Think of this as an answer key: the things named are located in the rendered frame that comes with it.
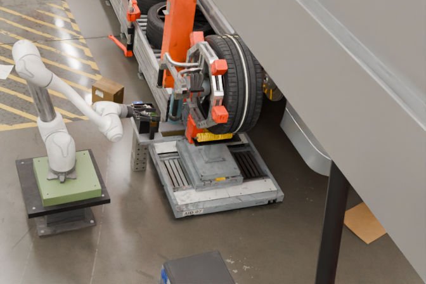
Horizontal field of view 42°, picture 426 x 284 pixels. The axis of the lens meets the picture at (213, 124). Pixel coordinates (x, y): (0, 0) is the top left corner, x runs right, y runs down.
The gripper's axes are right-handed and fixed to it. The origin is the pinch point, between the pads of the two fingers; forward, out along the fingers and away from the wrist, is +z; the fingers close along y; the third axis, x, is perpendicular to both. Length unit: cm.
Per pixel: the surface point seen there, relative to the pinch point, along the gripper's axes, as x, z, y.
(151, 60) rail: 21, 49, 113
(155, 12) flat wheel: 2, 69, 172
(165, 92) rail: 25, 47, 70
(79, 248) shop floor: 83, -36, -36
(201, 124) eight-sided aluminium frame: -2.7, 29.7, -11.4
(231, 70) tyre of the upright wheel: -49, 27, -18
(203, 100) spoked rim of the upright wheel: -5.7, 42.8, 14.4
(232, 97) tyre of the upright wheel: -36, 30, -28
